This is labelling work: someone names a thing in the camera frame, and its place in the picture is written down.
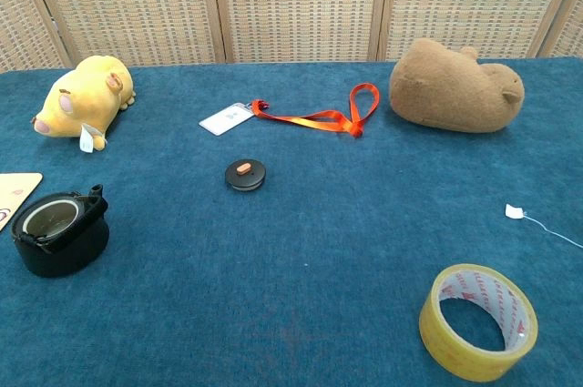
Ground woven wooden folding screen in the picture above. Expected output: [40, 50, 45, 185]
[0, 0, 583, 74]

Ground beige card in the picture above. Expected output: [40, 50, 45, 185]
[0, 172, 44, 232]

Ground orange lanyard strap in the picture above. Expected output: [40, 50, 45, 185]
[247, 82, 381, 138]

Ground tea bag with string tag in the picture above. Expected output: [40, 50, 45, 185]
[505, 203, 583, 250]

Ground brown capybara plush toy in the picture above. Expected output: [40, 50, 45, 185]
[388, 37, 526, 134]

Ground yellow clear tape roll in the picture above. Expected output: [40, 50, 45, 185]
[418, 263, 539, 383]

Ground black teapot lid orange knob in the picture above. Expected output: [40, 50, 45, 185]
[224, 158, 268, 193]

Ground yellow hamster plush toy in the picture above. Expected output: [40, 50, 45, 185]
[30, 55, 137, 154]

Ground blue felt table cover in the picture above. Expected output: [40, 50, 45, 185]
[0, 56, 583, 387]

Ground white ID badge card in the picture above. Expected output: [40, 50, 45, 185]
[199, 102, 256, 137]

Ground black cast iron teapot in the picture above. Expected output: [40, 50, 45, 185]
[11, 184, 110, 279]

